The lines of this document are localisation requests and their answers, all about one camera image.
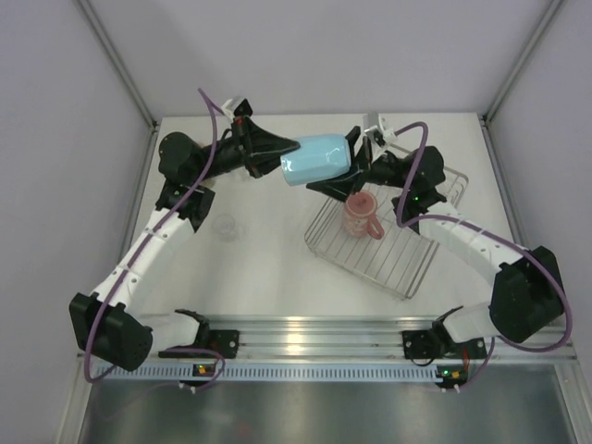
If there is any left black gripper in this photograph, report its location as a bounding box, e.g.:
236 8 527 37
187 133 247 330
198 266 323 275
191 115 300 184

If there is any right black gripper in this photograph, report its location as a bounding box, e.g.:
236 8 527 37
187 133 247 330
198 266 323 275
306 128 413 204

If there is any light blue mug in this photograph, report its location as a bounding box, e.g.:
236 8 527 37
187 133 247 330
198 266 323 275
280 134 352 186

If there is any pink patterned mug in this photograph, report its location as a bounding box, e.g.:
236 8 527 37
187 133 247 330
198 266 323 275
342 191 385 240

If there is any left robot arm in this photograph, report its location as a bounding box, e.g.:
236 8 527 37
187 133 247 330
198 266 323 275
68 117 301 371

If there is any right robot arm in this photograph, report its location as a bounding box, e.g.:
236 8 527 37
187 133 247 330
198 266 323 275
306 129 572 357

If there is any clear glass cup near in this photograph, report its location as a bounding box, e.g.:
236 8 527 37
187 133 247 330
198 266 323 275
212 214 244 242

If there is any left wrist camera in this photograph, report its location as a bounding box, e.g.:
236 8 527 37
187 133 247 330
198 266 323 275
221 96 253 120

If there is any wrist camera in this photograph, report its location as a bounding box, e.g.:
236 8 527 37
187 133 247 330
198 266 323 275
221 96 253 120
363 111 397 148

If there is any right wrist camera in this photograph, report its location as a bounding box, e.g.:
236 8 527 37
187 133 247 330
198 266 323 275
363 111 397 148

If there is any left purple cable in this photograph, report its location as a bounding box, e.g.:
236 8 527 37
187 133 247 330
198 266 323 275
83 87 228 385

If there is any purple cable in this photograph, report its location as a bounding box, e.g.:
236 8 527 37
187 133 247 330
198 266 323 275
83 87 228 385
392 121 574 348

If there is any wire dish rack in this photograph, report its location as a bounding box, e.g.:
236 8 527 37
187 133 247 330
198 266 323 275
303 142 470 302

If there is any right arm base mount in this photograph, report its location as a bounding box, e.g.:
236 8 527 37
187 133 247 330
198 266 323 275
401 330 440 361

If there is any aluminium mounting rail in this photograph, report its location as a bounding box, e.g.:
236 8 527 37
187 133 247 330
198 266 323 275
78 314 574 361

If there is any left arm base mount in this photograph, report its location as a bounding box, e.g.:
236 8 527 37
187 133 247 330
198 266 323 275
156 309 240 359

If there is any perforated cable duct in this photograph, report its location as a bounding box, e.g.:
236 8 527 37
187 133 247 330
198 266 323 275
107 362 446 383

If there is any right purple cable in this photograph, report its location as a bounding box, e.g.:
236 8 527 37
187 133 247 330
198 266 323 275
392 121 574 348

